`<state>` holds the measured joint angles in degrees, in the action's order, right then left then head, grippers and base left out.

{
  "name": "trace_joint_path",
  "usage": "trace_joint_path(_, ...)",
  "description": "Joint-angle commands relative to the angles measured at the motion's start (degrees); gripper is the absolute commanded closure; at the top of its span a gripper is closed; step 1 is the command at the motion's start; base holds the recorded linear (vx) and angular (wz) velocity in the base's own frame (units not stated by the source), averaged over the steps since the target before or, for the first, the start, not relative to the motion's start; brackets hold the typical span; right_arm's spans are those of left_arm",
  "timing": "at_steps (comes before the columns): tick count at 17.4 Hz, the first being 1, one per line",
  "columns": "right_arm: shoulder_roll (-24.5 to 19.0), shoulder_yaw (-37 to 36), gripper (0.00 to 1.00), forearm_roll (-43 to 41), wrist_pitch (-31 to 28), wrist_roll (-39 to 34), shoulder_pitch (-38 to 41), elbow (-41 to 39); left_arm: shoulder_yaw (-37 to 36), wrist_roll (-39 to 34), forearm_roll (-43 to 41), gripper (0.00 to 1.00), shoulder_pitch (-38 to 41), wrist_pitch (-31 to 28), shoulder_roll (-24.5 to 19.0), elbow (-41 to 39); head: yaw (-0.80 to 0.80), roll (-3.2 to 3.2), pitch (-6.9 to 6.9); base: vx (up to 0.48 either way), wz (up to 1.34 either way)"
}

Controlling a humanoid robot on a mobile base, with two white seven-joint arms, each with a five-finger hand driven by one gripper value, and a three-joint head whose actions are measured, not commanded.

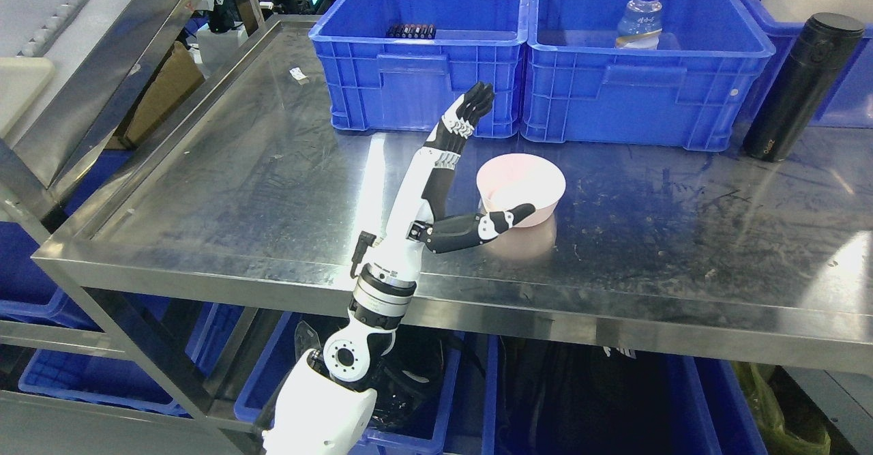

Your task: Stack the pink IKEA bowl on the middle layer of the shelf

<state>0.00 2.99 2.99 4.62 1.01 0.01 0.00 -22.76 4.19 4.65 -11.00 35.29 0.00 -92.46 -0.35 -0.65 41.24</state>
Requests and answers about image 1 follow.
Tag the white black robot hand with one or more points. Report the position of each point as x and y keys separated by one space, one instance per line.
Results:
x=418 y=219

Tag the pink plastic bowl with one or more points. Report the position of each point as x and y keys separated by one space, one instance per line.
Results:
x=505 y=182

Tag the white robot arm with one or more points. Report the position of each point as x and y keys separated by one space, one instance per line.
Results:
x=327 y=400

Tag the black battery pack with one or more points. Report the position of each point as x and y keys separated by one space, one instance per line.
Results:
x=411 y=31

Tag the blue crate middle on table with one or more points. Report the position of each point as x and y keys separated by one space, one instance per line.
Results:
x=685 y=93

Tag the blue crate on table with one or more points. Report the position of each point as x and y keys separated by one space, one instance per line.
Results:
x=379 y=83
x=685 y=93
x=846 y=105

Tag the blue crate left on table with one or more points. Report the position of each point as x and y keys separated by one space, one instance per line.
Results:
x=379 y=83

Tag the black bag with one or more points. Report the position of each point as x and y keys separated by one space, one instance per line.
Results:
x=564 y=398

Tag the blue bin under table left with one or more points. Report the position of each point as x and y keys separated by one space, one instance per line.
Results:
x=460 y=419

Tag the blue bin under table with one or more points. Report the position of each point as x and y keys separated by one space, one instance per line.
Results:
x=708 y=410
x=460 y=419

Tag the water bottle blue cap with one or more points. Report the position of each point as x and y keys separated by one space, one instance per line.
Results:
x=641 y=26

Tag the blue bin under table right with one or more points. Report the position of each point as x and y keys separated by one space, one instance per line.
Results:
x=708 y=410

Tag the black thermos flask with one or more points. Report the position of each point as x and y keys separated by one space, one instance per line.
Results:
x=825 y=44

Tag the blue crate right on table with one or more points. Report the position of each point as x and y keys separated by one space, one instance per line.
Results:
x=846 y=105

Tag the steel table frame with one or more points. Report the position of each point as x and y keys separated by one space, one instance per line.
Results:
x=249 y=197

